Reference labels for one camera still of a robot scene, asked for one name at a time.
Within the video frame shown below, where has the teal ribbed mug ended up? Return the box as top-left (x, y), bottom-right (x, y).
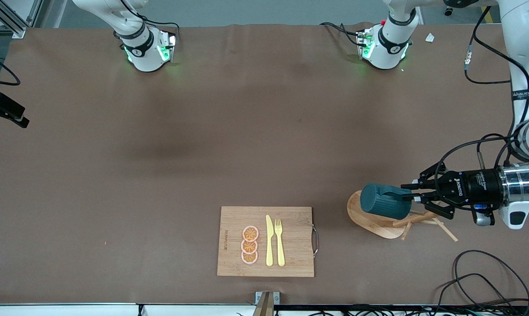
top-left (360, 183), bottom-right (413, 220)

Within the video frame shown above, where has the wooden mug rack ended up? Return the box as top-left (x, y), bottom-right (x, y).
top-left (347, 190), bottom-right (459, 243)

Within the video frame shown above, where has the wooden cutting board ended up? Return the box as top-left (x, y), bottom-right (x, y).
top-left (217, 206), bottom-right (320, 278)

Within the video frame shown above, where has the yellow plastic fork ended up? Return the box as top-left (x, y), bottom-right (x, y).
top-left (274, 218), bottom-right (286, 267)

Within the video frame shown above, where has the yellow plastic knife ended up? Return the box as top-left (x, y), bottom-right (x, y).
top-left (265, 214), bottom-right (275, 267)

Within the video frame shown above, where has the brown table cover sheet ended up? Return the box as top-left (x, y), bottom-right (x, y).
top-left (0, 22), bottom-right (529, 306)

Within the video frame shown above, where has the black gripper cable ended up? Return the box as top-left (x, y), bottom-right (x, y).
top-left (433, 133), bottom-right (518, 177)

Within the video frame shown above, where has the black cable with white label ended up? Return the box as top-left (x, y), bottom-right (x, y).
top-left (464, 5), bottom-right (529, 137)

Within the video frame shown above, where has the grey metal bracket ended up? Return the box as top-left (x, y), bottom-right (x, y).
top-left (254, 291), bottom-right (281, 316)

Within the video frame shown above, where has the black clamp mount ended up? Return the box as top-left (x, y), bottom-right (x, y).
top-left (0, 91), bottom-right (30, 129)

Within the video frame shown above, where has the aluminium frame profile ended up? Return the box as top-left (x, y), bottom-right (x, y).
top-left (0, 0), bottom-right (44, 40)

